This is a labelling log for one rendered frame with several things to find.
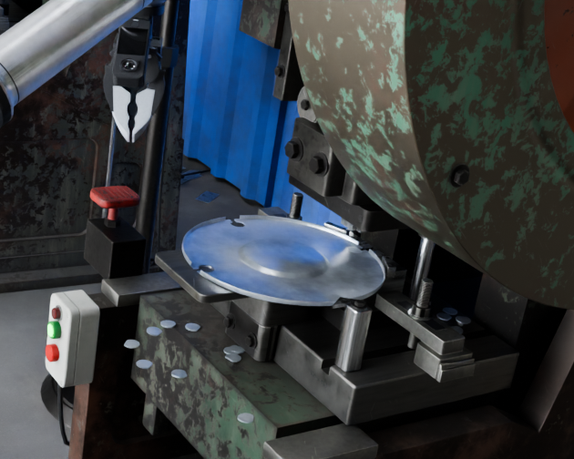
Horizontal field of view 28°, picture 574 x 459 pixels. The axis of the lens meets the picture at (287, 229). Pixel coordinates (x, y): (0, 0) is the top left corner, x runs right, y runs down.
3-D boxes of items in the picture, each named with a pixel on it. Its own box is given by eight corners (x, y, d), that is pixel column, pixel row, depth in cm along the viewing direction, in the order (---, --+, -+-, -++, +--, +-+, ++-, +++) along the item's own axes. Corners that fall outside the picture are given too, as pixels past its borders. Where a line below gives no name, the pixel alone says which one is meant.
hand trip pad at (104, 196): (98, 245, 180) (103, 200, 177) (83, 230, 184) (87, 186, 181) (138, 241, 184) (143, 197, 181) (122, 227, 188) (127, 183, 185)
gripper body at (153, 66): (162, 75, 177) (168, -3, 173) (159, 90, 169) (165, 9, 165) (112, 69, 177) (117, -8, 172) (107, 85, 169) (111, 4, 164)
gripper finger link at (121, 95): (133, 132, 179) (137, 75, 175) (129, 144, 173) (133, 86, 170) (113, 130, 179) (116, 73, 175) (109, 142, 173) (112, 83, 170)
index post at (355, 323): (345, 372, 149) (358, 308, 146) (332, 362, 152) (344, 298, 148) (362, 370, 151) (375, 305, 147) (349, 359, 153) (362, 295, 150)
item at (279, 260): (425, 291, 159) (426, 287, 159) (251, 319, 143) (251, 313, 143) (309, 212, 181) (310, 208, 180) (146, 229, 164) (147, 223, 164)
